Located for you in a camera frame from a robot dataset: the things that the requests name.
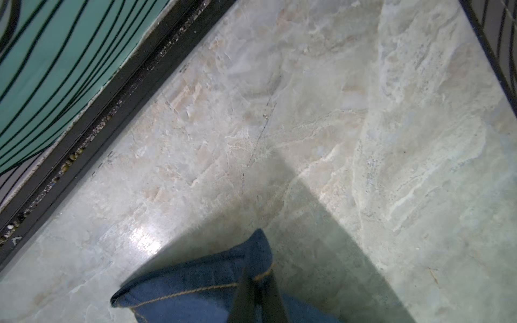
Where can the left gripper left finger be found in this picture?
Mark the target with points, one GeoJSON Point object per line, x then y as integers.
{"type": "Point", "coordinates": [244, 301]}

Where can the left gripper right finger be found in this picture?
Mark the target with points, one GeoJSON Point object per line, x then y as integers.
{"type": "Point", "coordinates": [273, 308]}

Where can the dark blue denim trousers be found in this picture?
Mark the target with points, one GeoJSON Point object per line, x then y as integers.
{"type": "Point", "coordinates": [202, 290]}

